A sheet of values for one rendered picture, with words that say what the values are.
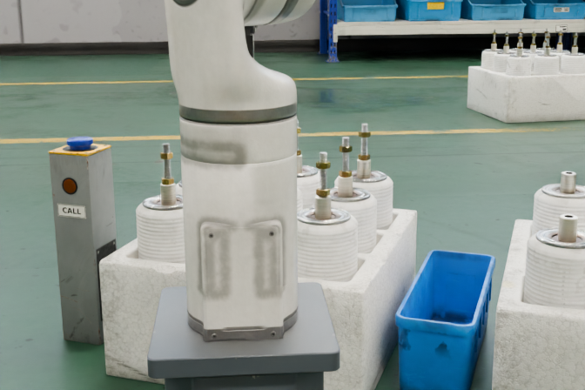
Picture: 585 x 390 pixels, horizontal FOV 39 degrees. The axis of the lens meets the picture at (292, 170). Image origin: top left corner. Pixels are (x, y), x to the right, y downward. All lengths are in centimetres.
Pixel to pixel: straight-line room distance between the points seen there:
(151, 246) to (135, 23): 505
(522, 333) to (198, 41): 61
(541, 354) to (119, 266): 58
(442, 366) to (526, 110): 225
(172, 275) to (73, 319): 28
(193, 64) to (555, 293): 61
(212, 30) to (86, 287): 81
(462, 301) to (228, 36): 93
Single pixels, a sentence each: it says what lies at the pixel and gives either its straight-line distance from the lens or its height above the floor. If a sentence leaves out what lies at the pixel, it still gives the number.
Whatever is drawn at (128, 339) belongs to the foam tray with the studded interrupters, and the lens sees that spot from 123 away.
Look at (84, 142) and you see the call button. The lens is 130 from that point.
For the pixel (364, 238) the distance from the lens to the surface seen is 122.
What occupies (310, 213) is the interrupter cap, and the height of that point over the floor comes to 25.
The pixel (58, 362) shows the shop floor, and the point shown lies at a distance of 134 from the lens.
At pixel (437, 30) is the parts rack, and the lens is 557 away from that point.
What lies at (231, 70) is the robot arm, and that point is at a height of 51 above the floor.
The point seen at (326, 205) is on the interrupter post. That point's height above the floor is 27.
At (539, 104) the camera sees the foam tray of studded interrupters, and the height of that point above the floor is 7.
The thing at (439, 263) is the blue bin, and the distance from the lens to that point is 142.
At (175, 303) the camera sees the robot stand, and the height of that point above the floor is 30.
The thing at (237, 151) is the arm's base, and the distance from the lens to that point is 60.
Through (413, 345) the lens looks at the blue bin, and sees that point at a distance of 116.
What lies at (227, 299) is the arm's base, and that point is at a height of 33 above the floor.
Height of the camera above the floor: 58
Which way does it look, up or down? 14 degrees down
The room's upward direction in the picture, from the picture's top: straight up
